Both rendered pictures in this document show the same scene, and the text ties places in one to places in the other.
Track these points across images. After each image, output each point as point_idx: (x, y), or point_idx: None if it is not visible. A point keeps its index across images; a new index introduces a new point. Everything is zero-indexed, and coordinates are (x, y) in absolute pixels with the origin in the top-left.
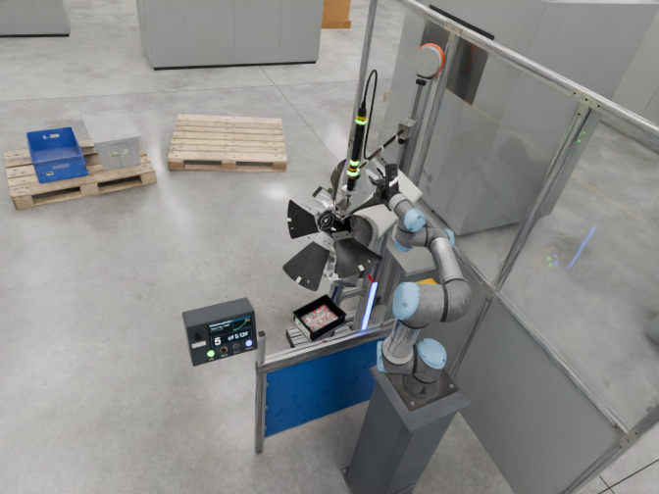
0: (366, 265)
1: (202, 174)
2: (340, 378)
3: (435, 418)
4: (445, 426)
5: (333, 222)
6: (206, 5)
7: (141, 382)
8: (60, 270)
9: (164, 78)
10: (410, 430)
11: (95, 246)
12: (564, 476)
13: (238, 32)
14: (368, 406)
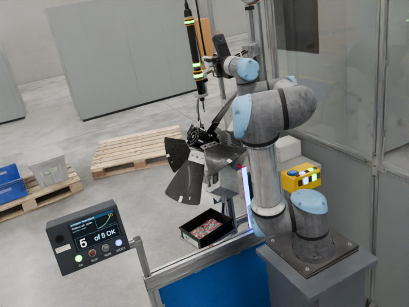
0: (234, 157)
1: (120, 176)
2: (247, 295)
3: (339, 279)
4: (361, 299)
5: (199, 134)
6: (112, 67)
7: None
8: (1, 270)
9: (90, 125)
10: (310, 297)
11: (31, 246)
12: None
13: (140, 80)
14: None
